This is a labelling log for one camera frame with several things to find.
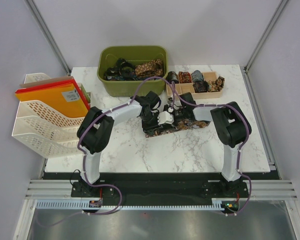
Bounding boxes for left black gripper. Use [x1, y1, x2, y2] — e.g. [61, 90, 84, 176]
[140, 113, 163, 137]

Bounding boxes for brown cat pattern tie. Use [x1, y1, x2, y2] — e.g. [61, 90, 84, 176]
[143, 118, 210, 138]

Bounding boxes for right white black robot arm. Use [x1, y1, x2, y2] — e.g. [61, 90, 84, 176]
[168, 93, 252, 197]

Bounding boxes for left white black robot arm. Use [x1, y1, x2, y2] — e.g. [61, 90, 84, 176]
[76, 91, 161, 197]

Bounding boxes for black ties in bin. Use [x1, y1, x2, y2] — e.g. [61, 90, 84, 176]
[103, 58, 137, 81]

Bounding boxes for wooden compartment tray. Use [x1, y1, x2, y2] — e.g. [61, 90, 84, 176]
[174, 71, 223, 100]

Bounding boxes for dark patterned rolled tie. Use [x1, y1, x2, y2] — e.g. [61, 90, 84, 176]
[193, 80, 209, 93]

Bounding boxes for red patterned rolled tie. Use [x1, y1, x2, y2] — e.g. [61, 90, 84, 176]
[178, 71, 192, 84]

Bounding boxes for black rolled tie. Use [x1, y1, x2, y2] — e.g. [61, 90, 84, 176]
[166, 71, 179, 84]

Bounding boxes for grey blue rolled tie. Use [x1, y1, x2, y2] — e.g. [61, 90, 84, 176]
[191, 70, 204, 83]

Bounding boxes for brown patterned loose tie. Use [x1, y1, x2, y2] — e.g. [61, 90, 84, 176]
[207, 76, 225, 92]

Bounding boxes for brown patterned tie in bin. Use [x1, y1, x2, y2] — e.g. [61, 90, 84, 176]
[135, 59, 164, 78]

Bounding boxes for olive green plastic bin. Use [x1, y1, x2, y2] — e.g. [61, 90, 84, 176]
[97, 45, 168, 97]

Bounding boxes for orange folder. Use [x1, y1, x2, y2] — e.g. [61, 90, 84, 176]
[15, 83, 89, 118]

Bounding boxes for red folder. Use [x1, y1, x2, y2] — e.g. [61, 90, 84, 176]
[15, 77, 89, 104]

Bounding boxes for white plastic file rack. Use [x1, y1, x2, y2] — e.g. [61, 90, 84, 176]
[12, 73, 91, 159]

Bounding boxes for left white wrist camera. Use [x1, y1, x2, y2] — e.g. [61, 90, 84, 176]
[157, 111, 175, 125]

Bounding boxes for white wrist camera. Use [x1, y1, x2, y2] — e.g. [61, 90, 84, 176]
[157, 111, 175, 125]
[163, 99, 181, 113]

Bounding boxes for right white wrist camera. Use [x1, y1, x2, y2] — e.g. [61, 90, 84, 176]
[163, 99, 181, 113]

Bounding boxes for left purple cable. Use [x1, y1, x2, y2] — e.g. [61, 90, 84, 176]
[36, 76, 177, 227]

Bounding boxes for purple cable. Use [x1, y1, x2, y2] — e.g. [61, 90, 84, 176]
[168, 79, 253, 217]
[36, 76, 177, 227]

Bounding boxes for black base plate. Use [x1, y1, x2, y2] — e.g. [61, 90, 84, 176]
[70, 170, 249, 207]

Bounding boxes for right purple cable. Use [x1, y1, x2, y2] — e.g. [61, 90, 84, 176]
[168, 79, 253, 217]

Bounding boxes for white slotted cable duct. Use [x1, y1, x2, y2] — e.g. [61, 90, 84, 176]
[35, 199, 239, 211]

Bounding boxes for aluminium rail frame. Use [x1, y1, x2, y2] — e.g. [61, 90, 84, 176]
[25, 180, 297, 201]

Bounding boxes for right aluminium corner post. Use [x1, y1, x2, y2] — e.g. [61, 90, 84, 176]
[243, 0, 290, 74]

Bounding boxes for aluminium corner post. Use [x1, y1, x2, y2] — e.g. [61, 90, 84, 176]
[24, 0, 72, 76]
[243, 0, 290, 74]

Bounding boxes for left aluminium corner post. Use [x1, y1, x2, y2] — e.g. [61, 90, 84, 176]
[24, 0, 72, 76]

